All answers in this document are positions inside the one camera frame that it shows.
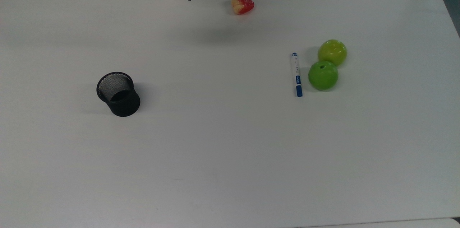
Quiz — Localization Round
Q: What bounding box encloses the black mesh pen cup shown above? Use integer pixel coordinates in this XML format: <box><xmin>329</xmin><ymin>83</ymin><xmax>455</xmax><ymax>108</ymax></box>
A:
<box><xmin>96</xmin><ymin>72</ymin><xmax>141</xmax><ymax>117</ymax></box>

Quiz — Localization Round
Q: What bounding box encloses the dark green apple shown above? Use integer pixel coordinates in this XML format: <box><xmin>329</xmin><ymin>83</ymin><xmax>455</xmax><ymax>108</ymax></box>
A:
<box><xmin>308</xmin><ymin>61</ymin><xmax>339</xmax><ymax>91</ymax></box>

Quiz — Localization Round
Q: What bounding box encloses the red and yellow toy fruit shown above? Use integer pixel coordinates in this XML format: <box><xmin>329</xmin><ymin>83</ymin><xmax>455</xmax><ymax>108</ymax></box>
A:
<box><xmin>231</xmin><ymin>0</ymin><xmax>255</xmax><ymax>15</ymax></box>

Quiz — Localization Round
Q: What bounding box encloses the yellow-green apple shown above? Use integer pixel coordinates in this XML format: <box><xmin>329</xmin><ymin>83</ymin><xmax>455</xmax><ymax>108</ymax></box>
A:
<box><xmin>318</xmin><ymin>39</ymin><xmax>348</xmax><ymax>67</ymax></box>

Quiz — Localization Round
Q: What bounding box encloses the white marker with blue cap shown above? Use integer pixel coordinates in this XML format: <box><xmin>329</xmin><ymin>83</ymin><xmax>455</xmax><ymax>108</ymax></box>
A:
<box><xmin>291</xmin><ymin>52</ymin><xmax>303</xmax><ymax>97</ymax></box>

